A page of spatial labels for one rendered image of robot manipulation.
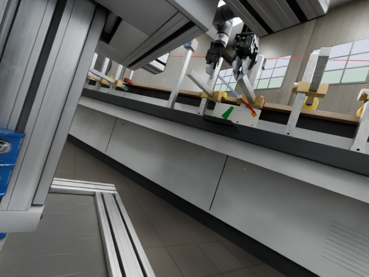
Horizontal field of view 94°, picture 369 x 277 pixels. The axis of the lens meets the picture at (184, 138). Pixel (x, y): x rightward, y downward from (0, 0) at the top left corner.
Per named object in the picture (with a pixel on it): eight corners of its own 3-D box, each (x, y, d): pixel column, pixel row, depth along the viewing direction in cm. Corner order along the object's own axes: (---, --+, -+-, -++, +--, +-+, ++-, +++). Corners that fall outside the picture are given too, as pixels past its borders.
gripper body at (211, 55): (205, 65, 107) (211, 46, 107) (219, 68, 105) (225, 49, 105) (204, 59, 100) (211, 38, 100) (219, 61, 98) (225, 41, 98)
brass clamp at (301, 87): (325, 94, 77) (329, 83, 77) (291, 90, 84) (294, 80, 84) (323, 99, 82) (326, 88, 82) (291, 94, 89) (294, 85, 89)
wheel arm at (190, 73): (190, 76, 82) (193, 67, 82) (184, 76, 84) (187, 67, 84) (220, 106, 119) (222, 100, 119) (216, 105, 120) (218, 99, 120)
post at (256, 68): (236, 137, 95) (263, 54, 95) (230, 135, 97) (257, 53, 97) (237, 137, 98) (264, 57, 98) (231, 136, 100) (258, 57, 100)
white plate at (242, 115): (255, 128, 90) (261, 109, 90) (211, 117, 104) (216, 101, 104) (255, 128, 91) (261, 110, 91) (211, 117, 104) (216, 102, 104)
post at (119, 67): (108, 97, 162) (124, 48, 161) (106, 96, 164) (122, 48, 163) (112, 98, 165) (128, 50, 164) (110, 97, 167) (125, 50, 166)
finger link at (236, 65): (225, 74, 66) (233, 51, 66) (229, 81, 71) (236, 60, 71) (233, 75, 64) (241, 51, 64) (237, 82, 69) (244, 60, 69)
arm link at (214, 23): (222, -4, 86) (233, 12, 94) (206, 5, 95) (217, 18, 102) (217, 12, 86) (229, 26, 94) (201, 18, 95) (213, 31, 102)
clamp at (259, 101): (260, 106, 91) (263, 97, 91) (235, 101, 98) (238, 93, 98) (262, 109, 96) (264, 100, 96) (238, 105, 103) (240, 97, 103)
